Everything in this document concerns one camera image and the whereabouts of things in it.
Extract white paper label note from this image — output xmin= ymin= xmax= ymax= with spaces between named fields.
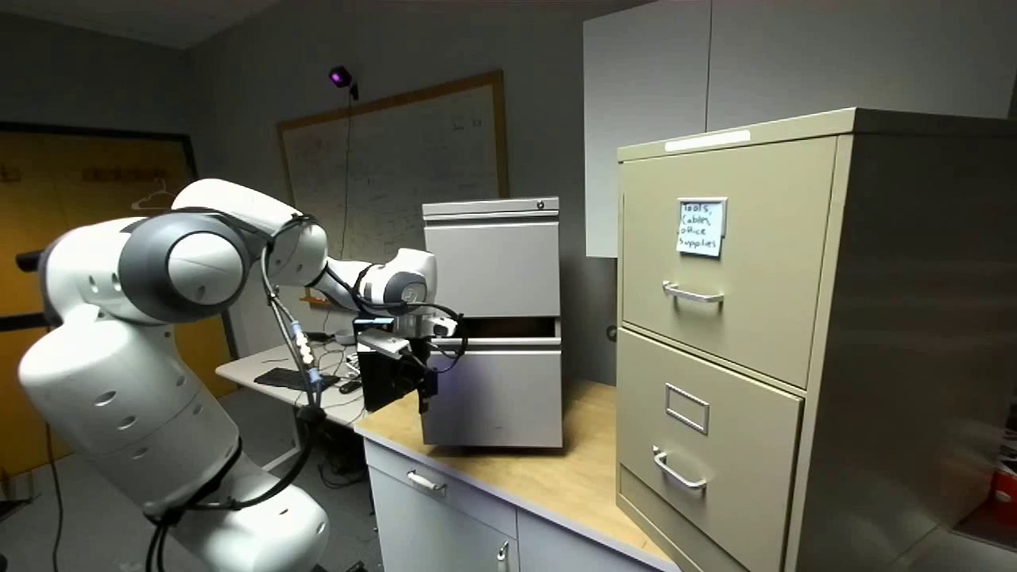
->
xmin=677 ymin=196 xmax=727 ymax=257

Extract beige upper cabinet drawer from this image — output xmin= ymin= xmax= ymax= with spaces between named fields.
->
xmin=620 ymin=139 xmax=836 ymax=383

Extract beige lower cabinet drawer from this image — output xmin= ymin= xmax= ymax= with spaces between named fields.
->
xmin=615 ymin=333 xmax=802 ymax=572

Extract black keyboard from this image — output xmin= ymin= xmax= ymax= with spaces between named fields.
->
xmin=254 ymin=369 xmax=339 ymax=390

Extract grey base counter cabinet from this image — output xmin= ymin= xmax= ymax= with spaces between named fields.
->
xmin=365 ymin=442 xmax=658 ymax=572

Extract beige filing cabinet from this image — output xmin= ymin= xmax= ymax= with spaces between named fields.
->
xmin=615 ymin=109 xmax=1017 ymax=572

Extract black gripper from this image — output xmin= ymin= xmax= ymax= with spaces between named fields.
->
xmin=354 ymin=337 xmax=438 ymax=412

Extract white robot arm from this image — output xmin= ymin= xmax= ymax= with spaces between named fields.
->
xmin=18 ymin=176 xmax=435 ymax=572

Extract white wall cabinet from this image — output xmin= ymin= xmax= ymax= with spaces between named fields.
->
xmin=581 ymin=0 xmax=1017 ymax=257

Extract small grey drawer cabinet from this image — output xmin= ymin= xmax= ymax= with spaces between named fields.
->
xmin=418 ymin=193 xmax=568 ymax=453

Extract grey upper small drawer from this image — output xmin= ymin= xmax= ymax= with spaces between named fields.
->
xmin=426 ymin=222 xmax=560 ymax=316

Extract wood framed whiteboard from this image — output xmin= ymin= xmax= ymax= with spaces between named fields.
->
xmin=277 ymin=71 xmax=509 ymax=261

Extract purple lit wall camera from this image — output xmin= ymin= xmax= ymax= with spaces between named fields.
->
xmin=327 ymin=63 xmax=358 ymax=102

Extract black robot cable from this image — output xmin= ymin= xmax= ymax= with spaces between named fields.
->
xmin=142 ymin=243 xmax=327 ymax=572

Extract grey background desk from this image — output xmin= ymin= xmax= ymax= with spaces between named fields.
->
xmin=216 ymin=344 xmax=365 ymax=426

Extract beige cabinet drawer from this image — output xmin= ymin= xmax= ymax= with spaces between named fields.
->
xmin=620 ymin=139 xmax=836 ymax=383
xmin=615 ymin=333 xmax=802 ymax=572

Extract orange door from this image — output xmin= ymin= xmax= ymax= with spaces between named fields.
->
xmin=0 ymin=119 xmax=239 ymax=477

